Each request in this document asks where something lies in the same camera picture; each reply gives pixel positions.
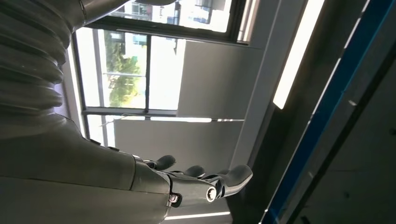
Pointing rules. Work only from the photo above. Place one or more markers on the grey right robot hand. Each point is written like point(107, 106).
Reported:
point(62, 179)

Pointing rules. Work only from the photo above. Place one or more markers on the thin ceiling light strip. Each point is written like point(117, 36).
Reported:
point(185, 119)
point(198, 215)

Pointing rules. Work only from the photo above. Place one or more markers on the dark framed window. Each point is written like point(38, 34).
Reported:
point(147, 71)

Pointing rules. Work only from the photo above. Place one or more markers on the wide ceiling light panel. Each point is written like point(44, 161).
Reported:
point(297, 52)

